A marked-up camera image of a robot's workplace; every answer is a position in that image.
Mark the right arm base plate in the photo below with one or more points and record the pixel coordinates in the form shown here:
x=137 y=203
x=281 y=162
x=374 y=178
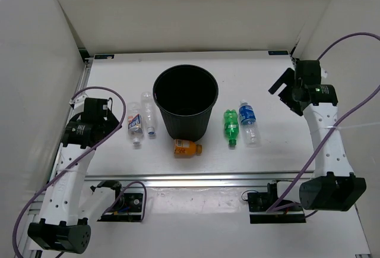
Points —
x=286 y=212

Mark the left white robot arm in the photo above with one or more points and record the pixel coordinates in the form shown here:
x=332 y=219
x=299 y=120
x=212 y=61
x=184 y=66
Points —
x=64 y=223

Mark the left blue corner label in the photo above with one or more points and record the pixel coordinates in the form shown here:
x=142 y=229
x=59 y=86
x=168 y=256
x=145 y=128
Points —
x=104 y=56

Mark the orange juice bottle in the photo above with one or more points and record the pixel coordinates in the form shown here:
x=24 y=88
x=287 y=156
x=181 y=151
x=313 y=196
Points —
x=186 y=148

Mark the aluminium front rail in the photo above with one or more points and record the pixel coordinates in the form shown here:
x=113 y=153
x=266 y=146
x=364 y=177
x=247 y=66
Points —
x=245 y=179

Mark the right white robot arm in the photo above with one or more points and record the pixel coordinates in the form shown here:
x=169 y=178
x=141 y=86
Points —
x=334 y=185

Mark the green soda bottle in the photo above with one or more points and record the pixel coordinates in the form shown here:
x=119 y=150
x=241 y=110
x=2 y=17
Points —
x=231 y=127

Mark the black plastic waste bin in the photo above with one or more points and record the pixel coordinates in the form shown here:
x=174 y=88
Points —
x=185 y=95

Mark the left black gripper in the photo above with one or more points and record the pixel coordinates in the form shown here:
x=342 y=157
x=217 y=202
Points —
x=111 y=121

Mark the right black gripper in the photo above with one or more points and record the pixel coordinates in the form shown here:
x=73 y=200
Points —
x=287 y=78

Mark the clear bottle blue label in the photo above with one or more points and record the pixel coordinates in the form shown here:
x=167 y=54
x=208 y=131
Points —
x=248 y=122

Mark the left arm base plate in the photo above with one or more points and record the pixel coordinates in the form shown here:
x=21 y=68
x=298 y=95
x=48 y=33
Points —
x=129 y=209

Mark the clear empty water bottle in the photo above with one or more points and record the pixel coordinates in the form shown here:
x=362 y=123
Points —
x=149 y=113

